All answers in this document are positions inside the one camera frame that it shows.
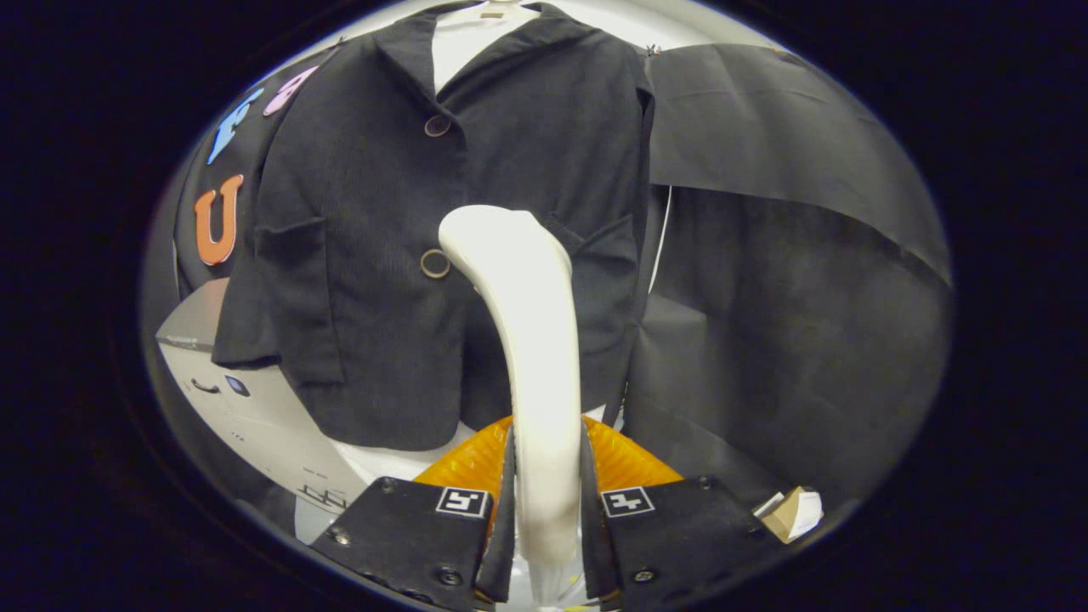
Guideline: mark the black backdrop cloth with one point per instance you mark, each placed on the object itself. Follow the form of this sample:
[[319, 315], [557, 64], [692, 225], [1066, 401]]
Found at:
[[807, 340]]

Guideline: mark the white mannequin torso on stand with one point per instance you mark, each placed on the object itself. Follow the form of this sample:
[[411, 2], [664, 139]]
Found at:
[[472, 47]]

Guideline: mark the small cardboard box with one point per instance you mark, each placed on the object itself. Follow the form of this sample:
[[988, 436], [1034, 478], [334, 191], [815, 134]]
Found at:
[[790, 514]]

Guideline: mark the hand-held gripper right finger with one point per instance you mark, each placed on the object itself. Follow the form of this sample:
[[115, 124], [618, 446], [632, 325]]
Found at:
[[680, 531]]

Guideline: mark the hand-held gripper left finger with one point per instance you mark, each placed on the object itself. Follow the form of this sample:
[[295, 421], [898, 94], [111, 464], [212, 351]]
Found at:
[[408, 535]]

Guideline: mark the grey cabinet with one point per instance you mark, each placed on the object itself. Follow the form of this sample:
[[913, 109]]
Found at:
[[272, 425]]

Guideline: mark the white garment steamer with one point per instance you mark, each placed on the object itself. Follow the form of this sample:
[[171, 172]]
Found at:
[[535, 340]]

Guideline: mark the black jacket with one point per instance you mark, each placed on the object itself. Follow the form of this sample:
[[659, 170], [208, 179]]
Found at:
[[365, 255]]

